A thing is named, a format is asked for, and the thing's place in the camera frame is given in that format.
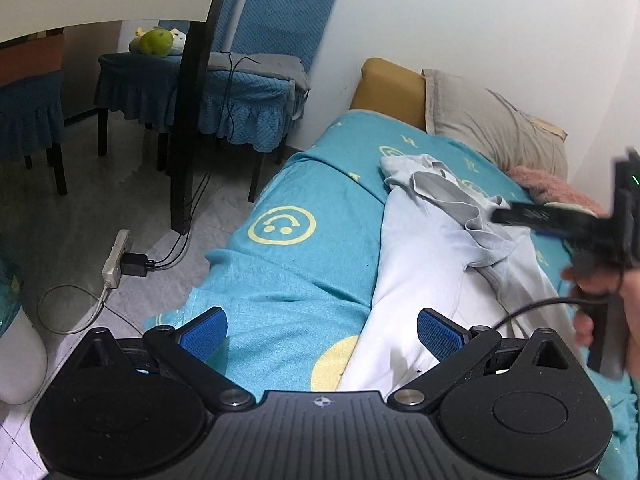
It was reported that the teal smiley bed sheet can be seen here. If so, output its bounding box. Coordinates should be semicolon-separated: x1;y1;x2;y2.
144;110;640;480

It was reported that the black cable on chair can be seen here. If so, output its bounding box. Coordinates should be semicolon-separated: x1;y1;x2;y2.
226;52;264;146

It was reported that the white polo shirt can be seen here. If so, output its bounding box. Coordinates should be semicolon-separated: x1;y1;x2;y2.
338;155;558;396

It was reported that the pink fluffy blanket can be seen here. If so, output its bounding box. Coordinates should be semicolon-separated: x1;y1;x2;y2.
506;166;608;218

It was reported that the mustard yellow headboard cushion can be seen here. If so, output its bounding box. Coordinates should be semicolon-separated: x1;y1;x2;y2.
349;58;426;131

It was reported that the black charger plug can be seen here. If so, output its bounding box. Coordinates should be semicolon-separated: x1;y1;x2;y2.
119;252;150;278

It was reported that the grey cloth on chair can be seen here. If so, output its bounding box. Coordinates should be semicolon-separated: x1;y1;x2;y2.
208;52;310;92

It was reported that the person's right hand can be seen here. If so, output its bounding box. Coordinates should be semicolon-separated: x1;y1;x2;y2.
561;266;640;382

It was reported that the green plush toy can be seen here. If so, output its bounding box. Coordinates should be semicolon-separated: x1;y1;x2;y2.
128;27;186;58

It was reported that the black desk leg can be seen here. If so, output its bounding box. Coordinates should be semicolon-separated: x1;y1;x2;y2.
169;0;224;235

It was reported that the blue covered chair right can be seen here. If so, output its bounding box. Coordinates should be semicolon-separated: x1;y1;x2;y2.
198;0;335;200

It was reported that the white charging cable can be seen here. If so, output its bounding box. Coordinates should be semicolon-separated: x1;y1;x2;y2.
37;283;147;340

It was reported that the yellow pillow behind grey pillow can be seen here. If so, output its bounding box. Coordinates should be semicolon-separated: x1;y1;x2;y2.
529;116;567;142

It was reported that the white power strip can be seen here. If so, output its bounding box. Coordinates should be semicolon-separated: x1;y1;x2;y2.
102;229;131;289

